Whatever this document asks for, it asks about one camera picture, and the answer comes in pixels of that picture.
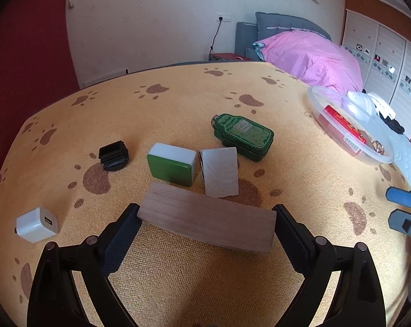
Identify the black ribbed plastic cap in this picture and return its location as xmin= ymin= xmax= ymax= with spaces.
xmin=99 ymin=140 xmax=130 ymax=172

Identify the black cloth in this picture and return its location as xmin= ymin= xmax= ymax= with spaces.
xmin=379 ymin=109 xmax=405 ymax=135

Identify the green and white tile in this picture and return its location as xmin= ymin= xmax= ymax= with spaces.
xmin=146 ymin=143 xmax=197 ymax=187

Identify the grey padded headboard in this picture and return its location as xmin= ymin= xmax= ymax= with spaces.
xmin=235 ymin=11 xmax=332 ymax=62

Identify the white and brown wardrobe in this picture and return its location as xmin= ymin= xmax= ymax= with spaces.
xmin=340 ymin=0 xmax=411 ymax=140

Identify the red bedside cabinet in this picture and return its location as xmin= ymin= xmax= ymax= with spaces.
xmin=210 ymin=53 xmax=254 ymax=62

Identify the grey card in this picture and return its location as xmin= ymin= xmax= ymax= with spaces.
xmin=198 ymin=147 xmax=240 ymax=198

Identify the red cylindrical can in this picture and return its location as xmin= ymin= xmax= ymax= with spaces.
xmin=323 ymin=105 xmax=369 ymax=155

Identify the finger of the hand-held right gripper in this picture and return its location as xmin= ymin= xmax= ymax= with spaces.
xmin=388 ymin=210 xmax=411 ymax=238
xmin=386 ymin=187 xmax=411 ymax=209

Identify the red curtain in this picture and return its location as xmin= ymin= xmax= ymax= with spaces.
xmin=0 ymin=0 xmax=80 ymax=212

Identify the white cloth bundle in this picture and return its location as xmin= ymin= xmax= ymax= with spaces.
xmin=346 ymin=89 xmax=397 ymax=118

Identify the green metal tin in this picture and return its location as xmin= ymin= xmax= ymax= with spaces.
xmin=210 ymin=113 xmax=275 ymax=162

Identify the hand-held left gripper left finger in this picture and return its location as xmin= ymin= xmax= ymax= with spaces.
xmin=27 ymin=203 xmax=142 ymax=327

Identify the black power cable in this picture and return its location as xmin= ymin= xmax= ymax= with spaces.
xmin=209 ymin=20 xmax=223 ymax=60

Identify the brown wooden block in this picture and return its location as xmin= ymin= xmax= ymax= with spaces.
xmin=137 ymin=182 xmax=277 ymax=255

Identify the yellow paw print blanket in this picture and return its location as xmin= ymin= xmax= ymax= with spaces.
xmin=0 ymin=60 xmax=411 ymax=327

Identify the white quilted mattress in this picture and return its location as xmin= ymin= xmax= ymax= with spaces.
xmin=387 ymin=131 xmax=411 ymax=191

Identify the clear plastic bowl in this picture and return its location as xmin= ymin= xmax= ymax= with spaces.
xmin=306 ymin=86 xmax=395 ymax=165

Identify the white usb charger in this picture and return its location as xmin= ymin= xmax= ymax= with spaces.
xmin=15 ymin=206 xmax=60 ymax=244

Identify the pink dotted quilt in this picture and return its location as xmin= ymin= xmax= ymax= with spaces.
xmin=253 ymin=30 xmax=364 ymax=95

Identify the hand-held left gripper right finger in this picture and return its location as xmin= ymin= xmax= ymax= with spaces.
xmin=272 ymin=204 xmax=386 ymax=327

